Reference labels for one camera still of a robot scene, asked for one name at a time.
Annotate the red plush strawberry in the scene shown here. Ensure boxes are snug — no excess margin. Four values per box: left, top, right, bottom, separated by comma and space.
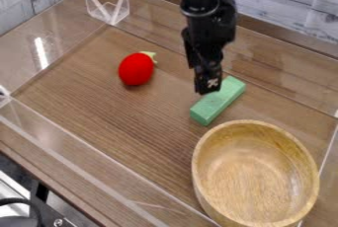
117, 51, 157, 86

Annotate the clear acrylic tray wall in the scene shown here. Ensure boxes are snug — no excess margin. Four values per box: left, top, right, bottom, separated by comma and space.
0, 91, 219, 227

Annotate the light wooden bowl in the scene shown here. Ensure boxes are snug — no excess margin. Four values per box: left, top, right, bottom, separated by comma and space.
190, 119, 319, 227

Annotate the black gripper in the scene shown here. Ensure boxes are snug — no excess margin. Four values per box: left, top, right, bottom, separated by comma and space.
180, 0, 237, 95

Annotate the black cable under table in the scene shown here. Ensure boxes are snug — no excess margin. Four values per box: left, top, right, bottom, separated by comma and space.
0, 196, 45, 227

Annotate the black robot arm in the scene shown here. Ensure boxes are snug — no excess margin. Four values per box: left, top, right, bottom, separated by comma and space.
178, 0, 237, 95

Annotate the clear acrylic corner bracket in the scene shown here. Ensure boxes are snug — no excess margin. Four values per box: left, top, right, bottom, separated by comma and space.
84, 0, 129, 26

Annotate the green rectangular block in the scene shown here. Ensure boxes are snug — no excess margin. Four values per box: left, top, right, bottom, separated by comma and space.
189, 76, 245, 126

